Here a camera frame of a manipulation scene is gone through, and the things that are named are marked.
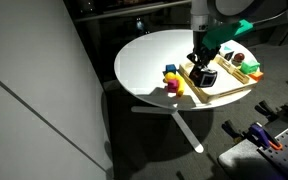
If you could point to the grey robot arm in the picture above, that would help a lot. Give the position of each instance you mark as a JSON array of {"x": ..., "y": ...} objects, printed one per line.
[{"x": 211, "y": 27}]

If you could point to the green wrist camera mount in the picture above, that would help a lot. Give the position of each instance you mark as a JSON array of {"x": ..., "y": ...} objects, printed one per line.
[{"x": 226, "y": 32}]

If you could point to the yellow toy banana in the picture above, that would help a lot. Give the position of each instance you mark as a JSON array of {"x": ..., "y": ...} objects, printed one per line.
[{"x": 170, "y": 76}]

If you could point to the magenta block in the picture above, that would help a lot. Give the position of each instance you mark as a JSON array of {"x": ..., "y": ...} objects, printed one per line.
[{"x": 172, "y": 86}]

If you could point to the blue block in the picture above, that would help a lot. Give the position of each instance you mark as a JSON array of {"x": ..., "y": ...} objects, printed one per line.
[{"x": 170, "y": 68}]

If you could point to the wooden tray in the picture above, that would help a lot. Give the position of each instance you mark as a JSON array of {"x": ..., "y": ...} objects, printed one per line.
[{"x": 230, "y": 80}]

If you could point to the green block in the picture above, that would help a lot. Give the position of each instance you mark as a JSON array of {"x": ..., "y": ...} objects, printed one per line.
[{"x": 249, "y": 67}]

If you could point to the orange block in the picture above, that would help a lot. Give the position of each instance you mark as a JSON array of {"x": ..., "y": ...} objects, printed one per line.
[{"x": 256, "y": 76}]

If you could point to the round white table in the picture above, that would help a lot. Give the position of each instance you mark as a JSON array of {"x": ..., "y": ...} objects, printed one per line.
[{"x": 140, "y": 64}]

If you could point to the perforated workbench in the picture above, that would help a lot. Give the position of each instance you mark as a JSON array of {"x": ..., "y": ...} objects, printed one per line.
[{"x": 246, "y": 161}]

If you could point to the dark red ball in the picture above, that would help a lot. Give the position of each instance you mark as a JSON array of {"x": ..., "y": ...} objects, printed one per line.
[{"x": 238, "y": 59}]

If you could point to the white block with teal triangle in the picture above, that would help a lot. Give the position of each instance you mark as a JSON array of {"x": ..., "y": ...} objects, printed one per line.
[{"x": 226, "y": 52}]

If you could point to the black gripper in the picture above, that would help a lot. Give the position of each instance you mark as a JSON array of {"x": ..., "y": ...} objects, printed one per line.
[{"x": 202, "y": 55}]

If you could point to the purple clamp with orange tip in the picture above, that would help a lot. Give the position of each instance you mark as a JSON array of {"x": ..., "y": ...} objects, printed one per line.
[{"x": 258, "y": 135}]

